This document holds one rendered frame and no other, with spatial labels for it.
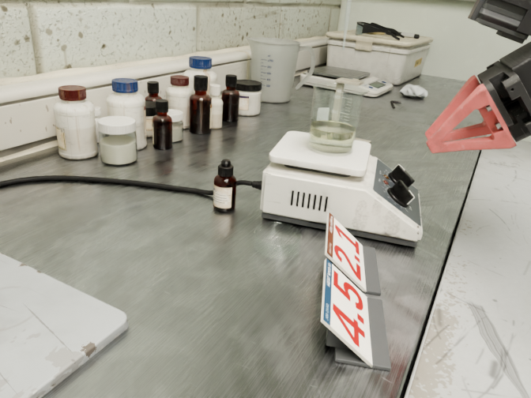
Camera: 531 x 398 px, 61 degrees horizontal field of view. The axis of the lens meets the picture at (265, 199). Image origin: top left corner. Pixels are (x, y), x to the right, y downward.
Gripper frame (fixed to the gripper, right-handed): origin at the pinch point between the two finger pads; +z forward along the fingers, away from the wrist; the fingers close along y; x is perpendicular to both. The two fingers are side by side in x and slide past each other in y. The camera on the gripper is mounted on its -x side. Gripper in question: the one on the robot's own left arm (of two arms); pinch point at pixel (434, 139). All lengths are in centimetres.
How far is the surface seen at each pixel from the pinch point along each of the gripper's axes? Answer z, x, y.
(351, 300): 11.6, 5.0, 16.6
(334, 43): 23, -15, -116
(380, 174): 8.5, 2.4, -5.9
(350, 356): 12.0, 6.6, 22.0
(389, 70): 11, 3, -111
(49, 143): 53, -28, -9
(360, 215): 11.4, 3.6, 1.5
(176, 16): 38, -39, -48
